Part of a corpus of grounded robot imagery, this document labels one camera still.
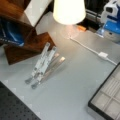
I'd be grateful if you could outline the white cable with switch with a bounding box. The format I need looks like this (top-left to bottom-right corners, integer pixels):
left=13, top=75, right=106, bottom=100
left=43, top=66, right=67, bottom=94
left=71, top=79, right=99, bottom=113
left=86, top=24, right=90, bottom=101
left=69, top=35, right=118, bottom=66

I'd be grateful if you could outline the white box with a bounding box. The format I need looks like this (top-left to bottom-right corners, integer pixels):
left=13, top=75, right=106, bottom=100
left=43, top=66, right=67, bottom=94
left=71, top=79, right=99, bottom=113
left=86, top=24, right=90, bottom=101
left=24, top=0, right=52, bottom=26

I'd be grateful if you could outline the orange small object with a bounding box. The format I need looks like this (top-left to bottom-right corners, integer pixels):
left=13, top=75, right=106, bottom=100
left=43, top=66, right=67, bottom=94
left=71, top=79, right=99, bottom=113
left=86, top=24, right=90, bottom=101
left=77, top=26, right=86, bottom=32

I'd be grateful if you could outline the blue white gripper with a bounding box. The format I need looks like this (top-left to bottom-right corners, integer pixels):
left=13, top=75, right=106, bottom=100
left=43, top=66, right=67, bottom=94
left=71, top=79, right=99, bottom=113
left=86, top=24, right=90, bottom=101
left=100, top=0, right=120, bottom=42

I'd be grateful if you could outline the wooden angled shelf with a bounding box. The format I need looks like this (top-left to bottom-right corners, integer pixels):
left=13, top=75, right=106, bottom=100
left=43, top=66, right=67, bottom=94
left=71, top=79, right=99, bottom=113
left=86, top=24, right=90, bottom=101
left=0, top=0, right=55, bottom=65

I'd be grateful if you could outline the black compartment case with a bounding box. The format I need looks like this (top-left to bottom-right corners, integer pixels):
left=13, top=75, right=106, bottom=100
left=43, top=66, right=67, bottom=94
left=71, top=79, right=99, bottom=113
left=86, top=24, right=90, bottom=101
left=88, top=62, right=120, bottom=120

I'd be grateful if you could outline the blue book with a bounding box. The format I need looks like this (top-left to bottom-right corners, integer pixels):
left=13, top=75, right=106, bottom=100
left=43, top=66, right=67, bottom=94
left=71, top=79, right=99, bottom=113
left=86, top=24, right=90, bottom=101
left=0, top=18, right=24, bottom=46

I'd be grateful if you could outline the white table lamp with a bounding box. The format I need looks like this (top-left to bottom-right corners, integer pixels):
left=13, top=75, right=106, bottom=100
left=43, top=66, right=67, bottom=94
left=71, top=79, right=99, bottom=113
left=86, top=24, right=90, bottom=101
left=53, top=0, right=86, bottom=39

